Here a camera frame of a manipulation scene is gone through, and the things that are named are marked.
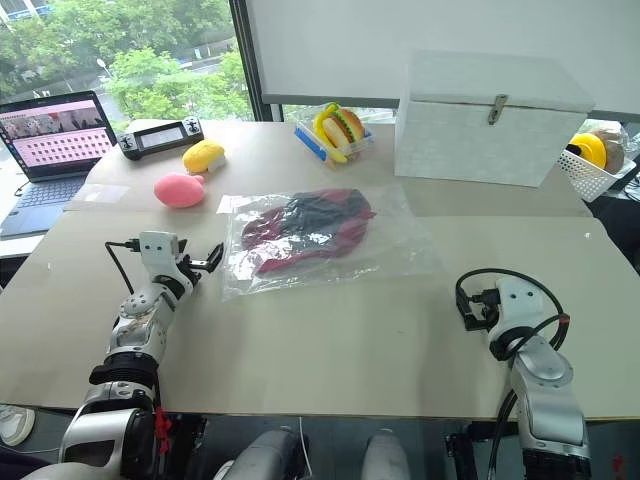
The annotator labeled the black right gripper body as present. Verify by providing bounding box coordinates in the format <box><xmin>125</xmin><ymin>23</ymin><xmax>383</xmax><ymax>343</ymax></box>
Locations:
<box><xmin>462</xmin><ymin>297</ymin><xmax>502</xmax><ymax>334</ymax></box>

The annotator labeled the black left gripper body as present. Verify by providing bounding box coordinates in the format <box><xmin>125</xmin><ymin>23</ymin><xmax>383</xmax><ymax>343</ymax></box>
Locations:
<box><xmin>175</xmin><ymin>252</ymin><xmax>203</xmax><ymax>291</ymax></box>

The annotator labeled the red-black cloth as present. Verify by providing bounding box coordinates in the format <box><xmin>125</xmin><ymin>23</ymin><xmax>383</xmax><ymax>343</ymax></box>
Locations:
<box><xmin>239</xmin><ymin>187</ymin><xmax>377</xmax><ymax>279</ymax></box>

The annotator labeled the pink plush toy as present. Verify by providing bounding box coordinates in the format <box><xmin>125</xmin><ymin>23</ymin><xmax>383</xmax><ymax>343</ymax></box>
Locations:
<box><xmin>153</xmin><ymin>171</ymin><xmax>207</xmax><ymax>210</ymax></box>

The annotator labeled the yellow plush toy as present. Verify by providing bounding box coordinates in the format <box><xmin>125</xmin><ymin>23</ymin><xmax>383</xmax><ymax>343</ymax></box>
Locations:
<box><xmin>181</xmin><ymin>139</ymin><xmax>228</xmax><ymax>175</ymax></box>

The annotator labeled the black handheld controller with screen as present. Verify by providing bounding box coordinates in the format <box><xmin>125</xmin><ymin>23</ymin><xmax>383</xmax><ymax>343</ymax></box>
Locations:
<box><xmin>116</xmin><ymin>116</ymin><xmax>205</xmax><ymax>162</ymax></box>

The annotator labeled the clear plastic bag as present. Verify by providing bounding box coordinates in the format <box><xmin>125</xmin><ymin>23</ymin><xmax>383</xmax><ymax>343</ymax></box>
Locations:
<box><xmin>217</xmin><ymin>182</ymin><xmax>448</xmax><ymax>303</ymax></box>

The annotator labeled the clear box with blue lid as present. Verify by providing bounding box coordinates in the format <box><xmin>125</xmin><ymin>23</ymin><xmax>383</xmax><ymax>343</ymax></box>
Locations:
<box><xmin>293</xmin><ymin>115</ymin><xmax>377</xmax><ymax>170</ymax></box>

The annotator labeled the blue open laptop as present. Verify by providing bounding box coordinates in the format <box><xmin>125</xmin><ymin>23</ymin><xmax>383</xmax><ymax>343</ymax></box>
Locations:
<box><xmin>0</xmin><ymin>90</ymin><xmax>119</xmax><ymax>238</ymax></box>

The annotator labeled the grey rounded cover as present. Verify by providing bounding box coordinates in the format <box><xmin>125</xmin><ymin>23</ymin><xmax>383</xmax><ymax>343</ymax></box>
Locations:
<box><xmin>213</xmin><ymin>427</ymin><xmax>307</xmax><ymax>480</ymax></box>
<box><xmin>360</xmin><ymin>428</ymin><xmax>412</xmax><ymax>480</ymax></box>

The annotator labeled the white wooden box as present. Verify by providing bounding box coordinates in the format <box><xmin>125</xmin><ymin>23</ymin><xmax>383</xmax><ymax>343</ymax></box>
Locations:
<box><xmin>393</xmin><ymin>48</ymin><xmax>597</xmax><ymax>189</ymax></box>

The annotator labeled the white plastic basket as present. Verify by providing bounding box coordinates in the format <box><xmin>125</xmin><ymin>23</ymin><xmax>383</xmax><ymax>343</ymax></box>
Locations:
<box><xmin>556</xmin><ymin>145</ymin><xmax>637</xmax><ymax>204</ymax></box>

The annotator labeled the yellow toy banana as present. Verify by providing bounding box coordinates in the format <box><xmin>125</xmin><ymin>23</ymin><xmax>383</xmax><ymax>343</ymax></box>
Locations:
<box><xmin>312</xmin><ymin>101</ymin><xmax>342</xmax><ymax>135</ymax></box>

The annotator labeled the toy hamburger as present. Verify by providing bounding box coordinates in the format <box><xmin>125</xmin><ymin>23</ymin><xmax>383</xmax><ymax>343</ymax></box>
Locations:
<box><xmin>331</xmin><ymin>108</ymin><xmax>367</xmax><ymax>148</ymax></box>

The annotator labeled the yellow round toy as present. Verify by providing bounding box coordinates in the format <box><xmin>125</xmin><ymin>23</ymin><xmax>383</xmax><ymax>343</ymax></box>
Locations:
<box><xmin>566</xmin><ymin>132</ymin><xmax>609</xmax><ymax>170</ymax></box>

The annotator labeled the metal box latch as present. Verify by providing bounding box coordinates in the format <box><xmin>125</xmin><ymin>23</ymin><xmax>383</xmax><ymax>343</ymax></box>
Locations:
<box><xmin>486</xmin><ymin>93</ymin><xmax>510</xmax><ymax>126</ymax></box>

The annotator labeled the brown toy bread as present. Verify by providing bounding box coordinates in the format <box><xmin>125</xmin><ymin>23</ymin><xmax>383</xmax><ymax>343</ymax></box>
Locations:
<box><xmin>589</xmin><ymin>128</ymin><xmax>627</xmax><ymax>175</ymax></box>

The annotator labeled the white sneaker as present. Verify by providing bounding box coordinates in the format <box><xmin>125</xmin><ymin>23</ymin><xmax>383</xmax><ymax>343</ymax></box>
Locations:
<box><xmin>0</xmin><ymin>403</ymin><xmax>37</xmax><ymax>448</ymax></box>

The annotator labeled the white roller blind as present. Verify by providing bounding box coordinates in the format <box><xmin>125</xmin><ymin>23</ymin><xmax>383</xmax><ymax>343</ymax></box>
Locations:
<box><xmin>244</xmin><ymin>0</ymin><xmax>640</xmax><ymax>112</ymax></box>

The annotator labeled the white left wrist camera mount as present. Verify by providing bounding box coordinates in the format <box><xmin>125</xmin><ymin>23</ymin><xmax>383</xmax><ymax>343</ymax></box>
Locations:
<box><xmin>138</xmin><ymin>230</ymin><xmax>182</xmax><ymax>281</ymax></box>

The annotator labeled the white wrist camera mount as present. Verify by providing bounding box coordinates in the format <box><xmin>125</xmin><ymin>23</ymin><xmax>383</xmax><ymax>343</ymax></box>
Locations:
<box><xmin>138</xmin><ymin>230</ymin><xmax>182</xmax><ymax>281</ymax></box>
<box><xmin>487</xmin><ymin>277</ymin><xmax>546</xmax><ymax>343</ymax></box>

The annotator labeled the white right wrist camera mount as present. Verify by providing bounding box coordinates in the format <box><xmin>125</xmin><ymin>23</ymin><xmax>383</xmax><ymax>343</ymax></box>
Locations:
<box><xmin>487</xmin><ymin>277</ymin><xmax>546</xmax><ymax>343</ymax></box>

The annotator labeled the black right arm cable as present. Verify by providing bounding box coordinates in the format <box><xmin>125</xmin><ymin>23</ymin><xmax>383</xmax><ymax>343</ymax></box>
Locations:
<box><xmin>454</xmin><ymin>268</ymin><xmax>571</xmax><ymax>361</ymax></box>

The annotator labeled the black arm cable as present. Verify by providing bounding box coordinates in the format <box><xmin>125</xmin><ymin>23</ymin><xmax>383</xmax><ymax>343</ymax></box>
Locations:
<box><xmin>104</xmin><ymin>240</ymin><xmax>142</xmax><ymax>296</ymax></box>
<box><xmin>454</xmin><ymin>268</ymin><xmax>571</xmax><ymax>361</ymax></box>

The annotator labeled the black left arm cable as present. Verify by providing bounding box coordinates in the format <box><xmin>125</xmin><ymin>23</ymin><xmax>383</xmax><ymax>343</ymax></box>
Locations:
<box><xmin>104</xmin><ymin>240</ymin><xmax>142</xmax><ymax>296</ymax></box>

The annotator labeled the red cable clip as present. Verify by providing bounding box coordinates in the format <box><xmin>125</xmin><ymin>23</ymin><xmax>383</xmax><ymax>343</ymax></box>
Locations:
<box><xmin>153</xmin><ymin>406</ymin><xmax>174</xmax><ymax>454</ymax></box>

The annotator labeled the dark window frame post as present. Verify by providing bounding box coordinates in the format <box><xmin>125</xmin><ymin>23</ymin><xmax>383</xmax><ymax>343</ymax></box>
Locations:
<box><xmin>228</xmin><ymin>0</ymin><xmax>284</xmax><ymax>122</ymax></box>

